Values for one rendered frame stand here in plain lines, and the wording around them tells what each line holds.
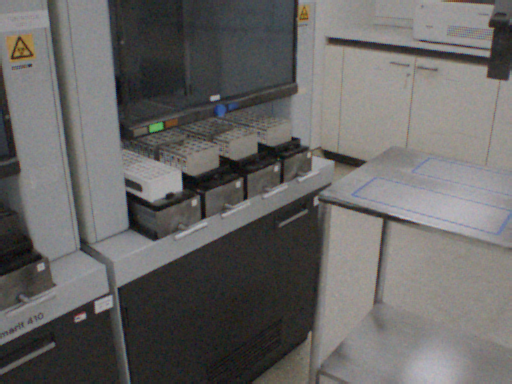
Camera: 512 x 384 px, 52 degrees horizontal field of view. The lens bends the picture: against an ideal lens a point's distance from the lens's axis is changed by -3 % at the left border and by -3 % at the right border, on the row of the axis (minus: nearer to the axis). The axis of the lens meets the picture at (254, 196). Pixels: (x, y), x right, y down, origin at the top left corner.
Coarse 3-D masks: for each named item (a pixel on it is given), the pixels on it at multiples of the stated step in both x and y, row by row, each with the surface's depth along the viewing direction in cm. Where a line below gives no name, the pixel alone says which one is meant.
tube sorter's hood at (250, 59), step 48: (144, 0) 112; (192, 0) 121; (240, 0) 133; (288, 0) 146; (144, 48) 115; (192, 48) 126; (240, 48) 137; (288, 48) 152; (144, 96) 119; (192, 96) 130; (240, 96) 142
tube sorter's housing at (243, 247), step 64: (64, 0) 100; (64, 64) 105; (64, 128) 113; (320, 192) 171; (128, 256) 118; (192, 256) 134; (256, 256) 155; (128, 320) 124; (192, 320) 141; (256, 320) 164
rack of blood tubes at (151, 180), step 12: (132, 156) 139; (144, 156) 138; (132, 168) 132; (144, 168) 131; (156, 168) 131; (168, 168) 131; (132, 180) 138; (144, 180) 123; (156, 180) 124; (168, 180) 126; (180, 180) 129; (132, 192) 128; (144, 192) 125; (156, 192) 124; (168, 192) 127
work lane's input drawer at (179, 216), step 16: (192, 192) 129; (128, 208) 129; (144, 208) 124; (160, 208) 123; (176, 208) 126; (192, 208) 130; (144, 224) 126; (160, 224) 123; (176, 224) 127; (176, 240) 122
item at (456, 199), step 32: (384, 160) 149; (416, 160) 149; (448, 160) 149; (352, 192) 128; (384, 192) 128; (416, 192) 128; (448, 192) 128; (480, 192) 128; (320, 224) 131; (384, 224) 169; (416, 224) 115; (448, 224) 113; (480, 224) 113; (320, 256) 134; (384, 256) 172; (320, 288) 137; (320, 320) 141; (384, 320) 170; (416, 320) 170; (320, 352) 147; (352, 352) 156; (384, 352) 156; (416, 352) 156; (448, 352) 155; (480, 352) 155
